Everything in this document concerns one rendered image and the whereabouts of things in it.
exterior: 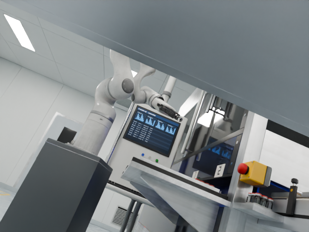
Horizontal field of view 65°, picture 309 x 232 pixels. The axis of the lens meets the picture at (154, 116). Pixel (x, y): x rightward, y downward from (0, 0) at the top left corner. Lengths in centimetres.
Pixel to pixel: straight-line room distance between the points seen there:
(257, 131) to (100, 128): 68
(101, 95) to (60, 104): 575
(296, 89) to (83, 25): 15
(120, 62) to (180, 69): 104
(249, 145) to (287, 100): 86
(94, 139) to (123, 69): 36
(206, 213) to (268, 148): 36
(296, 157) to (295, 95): 98
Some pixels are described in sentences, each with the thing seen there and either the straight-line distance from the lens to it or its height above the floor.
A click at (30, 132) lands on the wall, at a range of 691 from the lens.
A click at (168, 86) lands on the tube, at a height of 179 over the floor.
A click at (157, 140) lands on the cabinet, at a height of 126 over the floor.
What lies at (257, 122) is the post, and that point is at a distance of 109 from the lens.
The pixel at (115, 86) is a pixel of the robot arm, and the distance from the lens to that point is 116.
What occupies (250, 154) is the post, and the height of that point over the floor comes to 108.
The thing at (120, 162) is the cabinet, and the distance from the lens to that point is 190.
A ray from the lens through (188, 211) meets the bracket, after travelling 102.
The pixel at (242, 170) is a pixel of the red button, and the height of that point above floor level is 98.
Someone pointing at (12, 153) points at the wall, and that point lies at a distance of 692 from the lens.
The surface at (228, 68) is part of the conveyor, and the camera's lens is 17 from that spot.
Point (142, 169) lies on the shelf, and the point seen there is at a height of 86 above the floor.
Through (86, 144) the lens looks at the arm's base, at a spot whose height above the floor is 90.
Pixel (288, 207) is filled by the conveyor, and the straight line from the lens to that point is 90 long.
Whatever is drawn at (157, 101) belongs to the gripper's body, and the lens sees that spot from 124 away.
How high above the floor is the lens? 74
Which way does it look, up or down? 21 degrees up
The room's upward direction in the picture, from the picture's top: 22 degrees clockwise
